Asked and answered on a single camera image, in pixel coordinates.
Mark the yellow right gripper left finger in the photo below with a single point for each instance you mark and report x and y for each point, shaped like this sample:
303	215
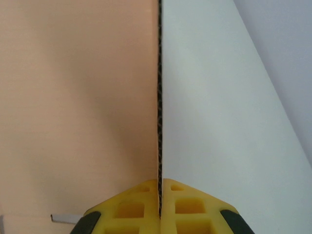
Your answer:
126	212

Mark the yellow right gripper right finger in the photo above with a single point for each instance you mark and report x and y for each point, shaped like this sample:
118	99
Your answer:
190	209

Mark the pink cardboard paper box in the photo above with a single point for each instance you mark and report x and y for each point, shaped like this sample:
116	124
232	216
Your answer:
73	97

